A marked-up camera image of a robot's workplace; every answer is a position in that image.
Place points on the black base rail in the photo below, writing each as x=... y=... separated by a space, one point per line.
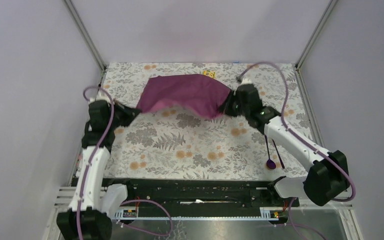
x=205 y=198

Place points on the right aluminium frame post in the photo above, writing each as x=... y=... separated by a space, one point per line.
x=315 y=34

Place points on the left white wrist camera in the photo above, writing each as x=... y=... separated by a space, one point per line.
x=102 y=95

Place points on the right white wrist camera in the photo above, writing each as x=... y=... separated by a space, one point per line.
x=244 y=80

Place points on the yellow patterned block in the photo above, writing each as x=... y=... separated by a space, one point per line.
x=208 y=73

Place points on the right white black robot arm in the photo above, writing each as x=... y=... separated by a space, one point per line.
x=327 y=176

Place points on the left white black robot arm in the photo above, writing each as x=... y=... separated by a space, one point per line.
x=89 y=214

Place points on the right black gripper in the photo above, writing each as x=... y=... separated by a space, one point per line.
x=225 y=108

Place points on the aluminium frame post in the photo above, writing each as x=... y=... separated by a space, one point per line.
x=315 y=34
x=70 y=6

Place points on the floral tablecloth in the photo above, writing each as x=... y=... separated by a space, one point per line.
x=174 y=143

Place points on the purple cloth napkin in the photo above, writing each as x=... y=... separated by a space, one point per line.
x=198 y=93

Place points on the purple plastic spoon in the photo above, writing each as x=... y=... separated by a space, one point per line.
x=269 y=163

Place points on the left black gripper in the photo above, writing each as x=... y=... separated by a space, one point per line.
x=129 y=113

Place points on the left aluminium frame post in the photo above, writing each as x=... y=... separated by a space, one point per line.
x=70 y=6

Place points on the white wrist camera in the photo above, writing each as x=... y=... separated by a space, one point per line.
x=244 y=80
x=102 y=95

